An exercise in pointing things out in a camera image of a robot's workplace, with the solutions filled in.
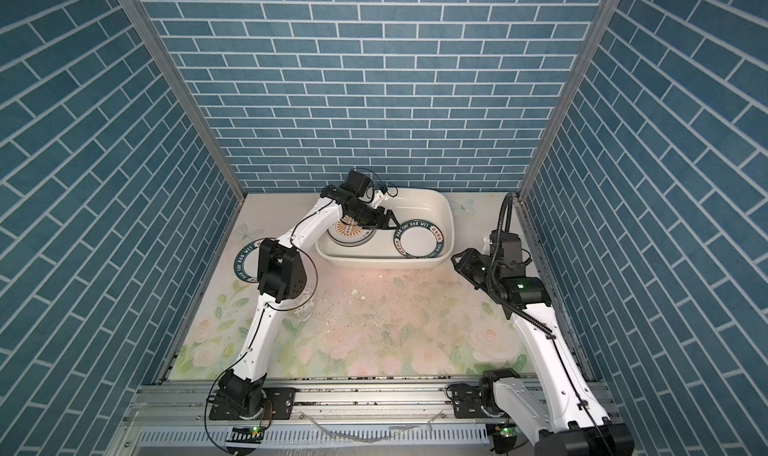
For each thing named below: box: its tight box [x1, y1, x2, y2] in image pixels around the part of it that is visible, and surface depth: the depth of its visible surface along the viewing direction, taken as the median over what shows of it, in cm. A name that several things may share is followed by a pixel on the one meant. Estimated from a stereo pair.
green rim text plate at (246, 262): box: [234, 238, 266, 283], surface depth 102 cm
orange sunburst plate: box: [327, 218, 377, 247], surface depth 107 cm
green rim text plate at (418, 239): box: [393, 219, 445, 259], surface depth 108 cm
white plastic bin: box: [315, 188, 455, 269], surface depth 105 cm
